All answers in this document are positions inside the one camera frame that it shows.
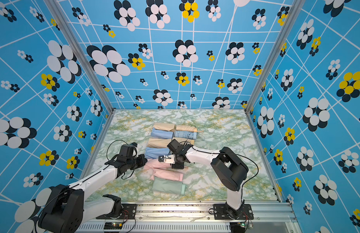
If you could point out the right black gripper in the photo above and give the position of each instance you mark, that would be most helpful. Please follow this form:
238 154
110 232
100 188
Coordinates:
177 166

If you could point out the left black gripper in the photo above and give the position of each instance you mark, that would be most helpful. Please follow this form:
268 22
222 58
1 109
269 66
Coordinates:
141 157

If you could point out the pink umbrella sleeve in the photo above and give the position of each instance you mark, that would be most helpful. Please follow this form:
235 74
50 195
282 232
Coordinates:
167 175
154 163

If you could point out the blue umbrella sleeve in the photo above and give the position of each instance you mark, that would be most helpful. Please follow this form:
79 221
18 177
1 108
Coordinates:
161 134
155 153

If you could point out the beige umbrella sleeve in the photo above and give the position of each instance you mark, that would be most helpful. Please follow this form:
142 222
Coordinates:
158 143
164 126

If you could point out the beige umbrella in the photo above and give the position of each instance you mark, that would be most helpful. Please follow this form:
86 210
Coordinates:
188 128
187 141

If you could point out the blue umbrella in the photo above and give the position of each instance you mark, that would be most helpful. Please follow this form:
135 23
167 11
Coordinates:
186 134

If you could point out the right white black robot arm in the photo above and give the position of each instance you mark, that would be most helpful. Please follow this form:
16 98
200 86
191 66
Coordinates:
230 169

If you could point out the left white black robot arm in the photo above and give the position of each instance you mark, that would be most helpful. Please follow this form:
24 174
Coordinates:
67 206

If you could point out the green umbrella sleeve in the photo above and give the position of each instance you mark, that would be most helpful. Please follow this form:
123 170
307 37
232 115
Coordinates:
168 186

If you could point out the left circuit board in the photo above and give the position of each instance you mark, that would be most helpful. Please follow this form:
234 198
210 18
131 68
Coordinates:
113 226

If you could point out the circuit board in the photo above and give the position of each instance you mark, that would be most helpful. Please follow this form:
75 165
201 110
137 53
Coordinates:
113 226
238 227

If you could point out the right circuit board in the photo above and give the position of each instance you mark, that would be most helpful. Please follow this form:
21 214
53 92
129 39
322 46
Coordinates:
238 227

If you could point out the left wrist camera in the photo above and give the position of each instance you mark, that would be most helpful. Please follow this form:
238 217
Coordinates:
127 152

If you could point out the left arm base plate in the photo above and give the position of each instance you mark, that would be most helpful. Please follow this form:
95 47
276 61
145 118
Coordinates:
126 211

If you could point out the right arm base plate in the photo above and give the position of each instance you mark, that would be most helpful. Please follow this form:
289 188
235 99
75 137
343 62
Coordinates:
225 212

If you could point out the aluminium front rail frame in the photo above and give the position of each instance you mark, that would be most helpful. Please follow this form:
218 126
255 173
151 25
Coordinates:
198 217

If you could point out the left aluminium corner post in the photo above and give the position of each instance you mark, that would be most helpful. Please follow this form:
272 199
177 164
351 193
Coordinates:
69 35

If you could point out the aluminium corner post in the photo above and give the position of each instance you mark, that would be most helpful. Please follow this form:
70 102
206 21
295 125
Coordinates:
69 35
282 36

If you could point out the right aluminium corner post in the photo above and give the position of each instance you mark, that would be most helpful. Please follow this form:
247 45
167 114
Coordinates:
282 36

